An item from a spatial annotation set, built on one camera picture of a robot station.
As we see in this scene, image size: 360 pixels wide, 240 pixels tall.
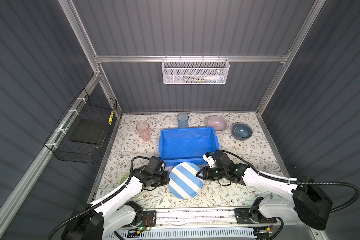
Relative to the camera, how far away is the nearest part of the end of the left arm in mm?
602

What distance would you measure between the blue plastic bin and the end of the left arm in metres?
0.19

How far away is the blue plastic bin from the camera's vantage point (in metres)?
0.99
